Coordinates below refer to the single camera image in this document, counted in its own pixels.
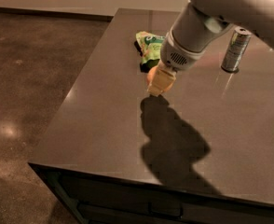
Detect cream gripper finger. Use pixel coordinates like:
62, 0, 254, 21
147, 60, 177, 97

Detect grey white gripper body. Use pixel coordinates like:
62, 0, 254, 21
160, 3, 232, 71

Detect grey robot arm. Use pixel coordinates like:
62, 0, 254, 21
148, 0, 274, 96

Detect green rice chip bag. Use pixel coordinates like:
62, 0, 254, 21
134, 31, 165, 73

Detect silver drink can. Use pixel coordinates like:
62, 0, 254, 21
221, 26, 252, 73

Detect dark cabinet drawer front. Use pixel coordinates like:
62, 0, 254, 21
30, 162, 274, 224

